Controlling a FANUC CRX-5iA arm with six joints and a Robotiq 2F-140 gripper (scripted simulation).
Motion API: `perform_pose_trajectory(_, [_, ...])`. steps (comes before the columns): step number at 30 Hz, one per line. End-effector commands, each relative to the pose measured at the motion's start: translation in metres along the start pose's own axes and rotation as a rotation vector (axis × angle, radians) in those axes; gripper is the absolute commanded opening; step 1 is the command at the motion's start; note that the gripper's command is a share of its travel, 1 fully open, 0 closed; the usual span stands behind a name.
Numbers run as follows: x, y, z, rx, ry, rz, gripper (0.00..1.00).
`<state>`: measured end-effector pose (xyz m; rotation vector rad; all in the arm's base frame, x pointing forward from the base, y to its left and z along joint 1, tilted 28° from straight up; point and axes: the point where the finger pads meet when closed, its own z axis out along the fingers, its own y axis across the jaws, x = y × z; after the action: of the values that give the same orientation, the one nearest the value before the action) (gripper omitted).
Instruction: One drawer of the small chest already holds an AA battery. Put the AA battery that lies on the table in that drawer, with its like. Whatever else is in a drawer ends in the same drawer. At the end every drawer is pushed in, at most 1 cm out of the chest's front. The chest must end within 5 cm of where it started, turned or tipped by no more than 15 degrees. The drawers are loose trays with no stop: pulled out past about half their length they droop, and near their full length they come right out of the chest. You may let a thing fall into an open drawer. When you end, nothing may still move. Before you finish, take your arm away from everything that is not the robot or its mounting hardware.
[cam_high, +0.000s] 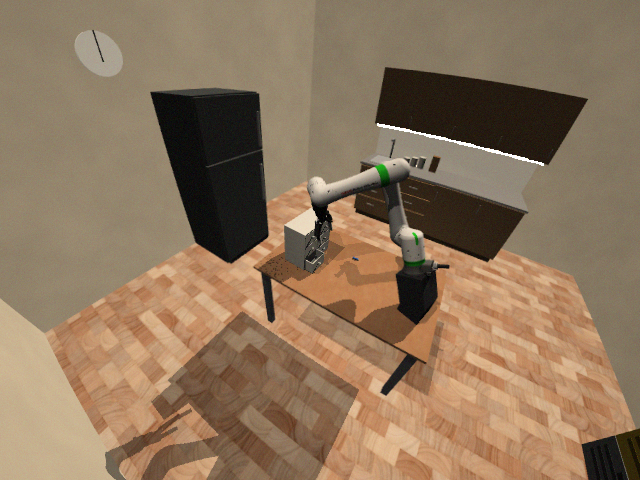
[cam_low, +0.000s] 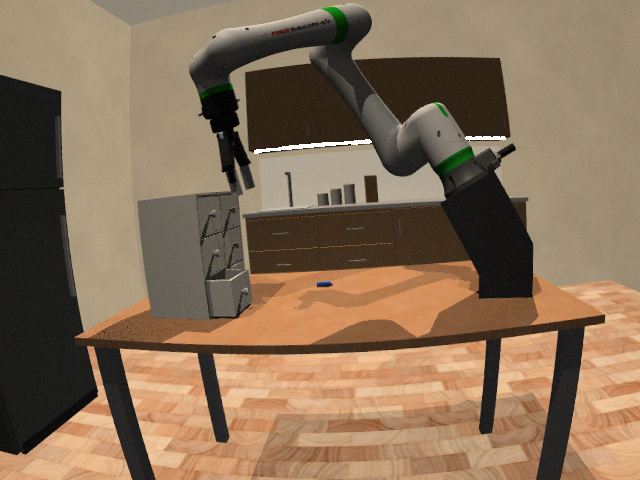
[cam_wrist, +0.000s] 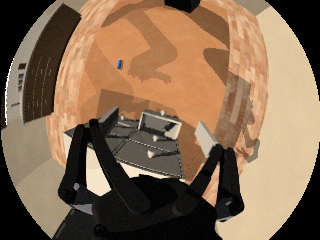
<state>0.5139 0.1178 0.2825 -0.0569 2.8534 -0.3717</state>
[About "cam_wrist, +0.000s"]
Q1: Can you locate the grey small chest of drawers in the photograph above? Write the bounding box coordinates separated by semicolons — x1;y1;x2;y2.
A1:
63;127;185;196

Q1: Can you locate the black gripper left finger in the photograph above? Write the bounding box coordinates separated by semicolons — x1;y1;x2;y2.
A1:
58;106;150;216

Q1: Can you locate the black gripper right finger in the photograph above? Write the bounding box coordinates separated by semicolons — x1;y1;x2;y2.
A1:
172;121;245;222

